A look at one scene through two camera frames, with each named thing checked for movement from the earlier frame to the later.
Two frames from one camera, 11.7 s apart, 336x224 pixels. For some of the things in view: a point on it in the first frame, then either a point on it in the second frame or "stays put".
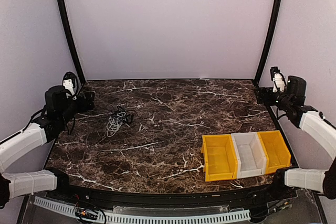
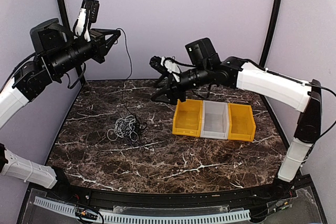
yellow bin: [220, 161] to [187, 119]
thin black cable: [126, 117] to [145, 126]
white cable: [113, 125] to [124, 127]
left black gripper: [84, 107] to [101, 46]
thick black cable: [123, 116] to [138, 127]
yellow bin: [277, 154] to [241, 126]
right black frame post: [277, 7] stays put
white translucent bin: [251, 159] to [214, 120]
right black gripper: [260, 98] to [172, 86]
